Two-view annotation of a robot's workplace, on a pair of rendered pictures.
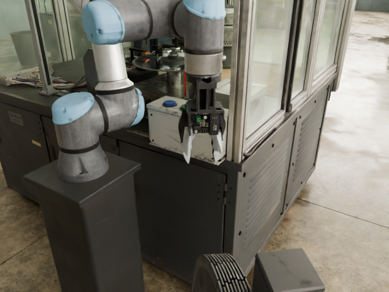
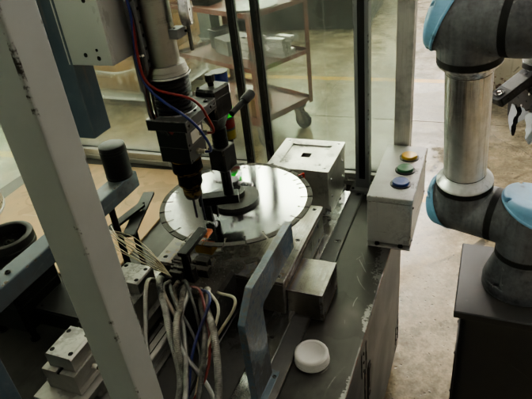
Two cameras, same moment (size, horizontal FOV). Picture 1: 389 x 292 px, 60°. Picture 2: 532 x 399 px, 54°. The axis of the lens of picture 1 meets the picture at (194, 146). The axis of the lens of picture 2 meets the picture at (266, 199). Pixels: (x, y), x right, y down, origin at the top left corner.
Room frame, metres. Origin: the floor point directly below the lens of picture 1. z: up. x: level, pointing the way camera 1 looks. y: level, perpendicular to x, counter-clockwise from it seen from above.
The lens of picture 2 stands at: (1.55, 1.13, 1.58)
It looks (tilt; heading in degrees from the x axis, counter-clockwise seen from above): 32 degrees down; 262
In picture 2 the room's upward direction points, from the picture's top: 7 degrees counter-clockwise
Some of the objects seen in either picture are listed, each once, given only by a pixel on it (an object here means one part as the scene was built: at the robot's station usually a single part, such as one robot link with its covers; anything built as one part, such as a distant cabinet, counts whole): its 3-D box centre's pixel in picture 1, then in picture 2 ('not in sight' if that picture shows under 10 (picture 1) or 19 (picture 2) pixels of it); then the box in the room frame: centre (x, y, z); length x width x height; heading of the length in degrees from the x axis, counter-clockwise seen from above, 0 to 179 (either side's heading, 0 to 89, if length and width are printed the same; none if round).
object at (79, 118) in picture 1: (77, 119); (526, 221); (0.91, 0.34, 0.91); 0.13 x 0.12 x 0.14; 129
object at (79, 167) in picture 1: (81, 154); (521, 265); (0.90, 0.34, 0.80); 0.15 x 0.15 x 0.10
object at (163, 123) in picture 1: (190, 128); (398, 194); (1.05, 0.02, 0.82); 0.28 x 0.11 x 0.15; 57
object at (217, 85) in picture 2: not in sight; (217, 123); (1.50, 0.17, 1.17); 0.06 x 0.05 x 0.20; 48
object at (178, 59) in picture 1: (173, 57); (234, 195); (1.48, 0.09, 0.96); 0.11 x 0.11 x 0.03
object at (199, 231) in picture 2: (139, 56); (196, 251); (1.58, 0.26, 0.95); 0.10 x 0.03 x 0.07; 57
